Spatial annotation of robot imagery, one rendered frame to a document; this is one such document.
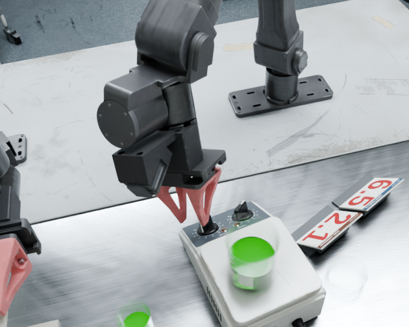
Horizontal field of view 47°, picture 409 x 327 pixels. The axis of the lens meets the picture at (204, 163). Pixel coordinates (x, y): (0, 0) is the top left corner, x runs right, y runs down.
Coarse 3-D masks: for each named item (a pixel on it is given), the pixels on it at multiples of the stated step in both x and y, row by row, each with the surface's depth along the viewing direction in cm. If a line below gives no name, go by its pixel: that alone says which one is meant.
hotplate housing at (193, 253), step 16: (192, 256) 66; (208, 272) 61; (208, 288) 62; (224, 304) 58; (304, 304) 58; (320, 304) 60; (224, 320) 58; (256, 320) 57; (272, 320) 57; (288, 320) 59; (304, 320) 62
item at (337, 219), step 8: (336, 216) 72; (344, 216) 71; (352, 216) 70; (320, 224) 72; (328, 224) 71; (336, 224) 70; (312, 232) 71; (320, 232) 70; (328, 232) 69; (304, 240) 70; (312, 240) 69; (320, 240) 68
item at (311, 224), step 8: (328, 208) 75; (320, 216) 74; (328, 216) 74; (360, 216) 69; (304, 224) 73; (312, 224) 73; (296, 232) 72; (304, 232) 72; (344, 232) 71; (296, 240) 72; (304, 248) 70; (312, 248) 70; (320, 248) 66
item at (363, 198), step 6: (378, 180) 77; (384, 180) 76; (390, 180) 75; (372, 186) 76; (378, 186) 75; (384, 186) 74; (360, 192) 76; (366, 192) 75; (372, 192) 74; (378, 192) 73; (354, 198) 75; (360, 198) 74; (366, 198) 73; (372, 198) 72; (348, 204) 74; (354, 204) 73; (360, 204) 72; (366, 204) 71
